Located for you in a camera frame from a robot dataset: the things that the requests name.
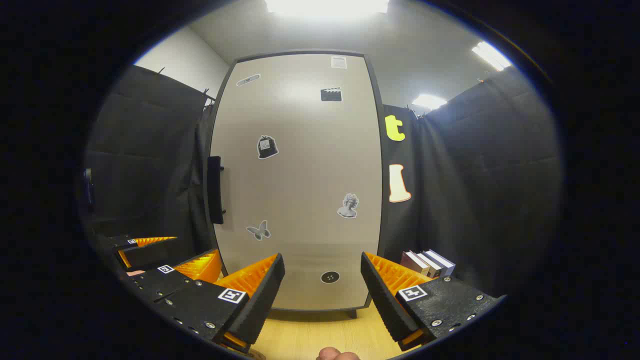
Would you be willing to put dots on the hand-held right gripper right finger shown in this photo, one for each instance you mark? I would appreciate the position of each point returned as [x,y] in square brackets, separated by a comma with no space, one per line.
[382,295]

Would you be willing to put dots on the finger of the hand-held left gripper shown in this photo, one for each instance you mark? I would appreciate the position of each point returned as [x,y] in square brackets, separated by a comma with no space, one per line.
[155,254]
[155,282]

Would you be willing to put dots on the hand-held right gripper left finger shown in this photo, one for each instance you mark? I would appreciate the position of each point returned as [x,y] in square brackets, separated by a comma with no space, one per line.
[265,295]

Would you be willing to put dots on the round tan coaster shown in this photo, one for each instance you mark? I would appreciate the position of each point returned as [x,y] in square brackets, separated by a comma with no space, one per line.
[257,354]

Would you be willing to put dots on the brown cover book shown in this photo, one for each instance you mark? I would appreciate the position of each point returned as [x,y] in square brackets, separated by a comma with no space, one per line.
[431,266]

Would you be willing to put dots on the black backdrop cloth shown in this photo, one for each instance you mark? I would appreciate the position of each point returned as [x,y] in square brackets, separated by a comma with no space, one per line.
[150,150]

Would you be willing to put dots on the ceiling light panel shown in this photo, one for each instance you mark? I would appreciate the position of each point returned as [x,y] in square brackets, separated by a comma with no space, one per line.
[492,56]
[325,5]
[429,101]

